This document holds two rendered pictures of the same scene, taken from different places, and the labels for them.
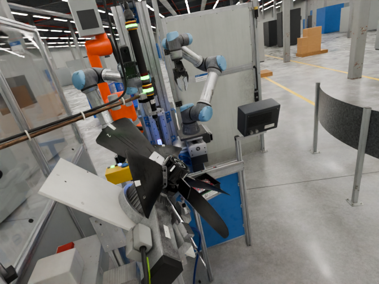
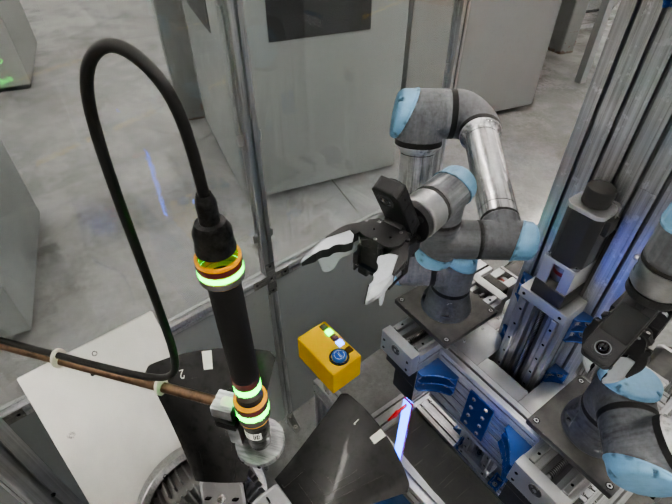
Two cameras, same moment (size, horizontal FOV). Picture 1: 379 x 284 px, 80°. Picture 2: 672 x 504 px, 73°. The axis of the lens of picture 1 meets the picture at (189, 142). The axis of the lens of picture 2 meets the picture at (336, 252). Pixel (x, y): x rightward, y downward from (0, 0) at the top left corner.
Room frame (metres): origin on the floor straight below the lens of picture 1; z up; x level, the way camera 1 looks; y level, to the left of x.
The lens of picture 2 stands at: (0.92, -0.20, 2.10)
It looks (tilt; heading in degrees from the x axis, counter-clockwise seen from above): 42 degrees down; 60
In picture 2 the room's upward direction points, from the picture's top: straight up
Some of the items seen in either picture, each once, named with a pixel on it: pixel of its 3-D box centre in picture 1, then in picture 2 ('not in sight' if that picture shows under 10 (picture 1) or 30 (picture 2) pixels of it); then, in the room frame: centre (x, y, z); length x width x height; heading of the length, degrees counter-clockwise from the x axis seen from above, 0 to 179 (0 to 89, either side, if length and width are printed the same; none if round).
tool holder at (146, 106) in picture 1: (149, 102); (250, 425); (0.97, 0.14, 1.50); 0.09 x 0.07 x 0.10; 135
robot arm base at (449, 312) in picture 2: not in sight; (448, 293); (1.69, 0.46, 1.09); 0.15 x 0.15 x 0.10
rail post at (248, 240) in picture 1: (245, 209); not in sight; (1.43, -0.33, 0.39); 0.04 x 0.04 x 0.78; 10
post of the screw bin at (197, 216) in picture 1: (202, 243); not in sight; (1.18, 0.05, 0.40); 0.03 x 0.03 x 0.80; 25
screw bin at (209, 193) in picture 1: (199, 188); not in sight; (1.20, -0.01, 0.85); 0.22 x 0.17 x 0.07; 115
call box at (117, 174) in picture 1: (120, 173); (328, 357); (1.29, 0.48, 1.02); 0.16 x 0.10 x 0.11; 100
